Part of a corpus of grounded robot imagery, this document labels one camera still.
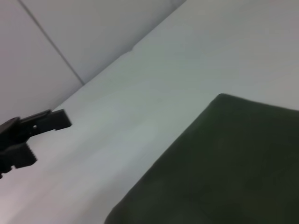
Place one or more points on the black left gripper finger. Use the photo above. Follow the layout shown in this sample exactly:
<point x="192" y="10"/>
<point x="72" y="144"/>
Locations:
<point x="51" y="121"/>
<point x="18" y="157"/>

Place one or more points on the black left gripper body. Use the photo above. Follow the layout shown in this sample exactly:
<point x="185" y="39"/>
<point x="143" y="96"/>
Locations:
<point x="11" y="135"/>

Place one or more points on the dark green FREE-print T-shirt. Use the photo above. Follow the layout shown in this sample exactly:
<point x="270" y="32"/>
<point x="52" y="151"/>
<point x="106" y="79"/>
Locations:
<point x="222" y="168"/>

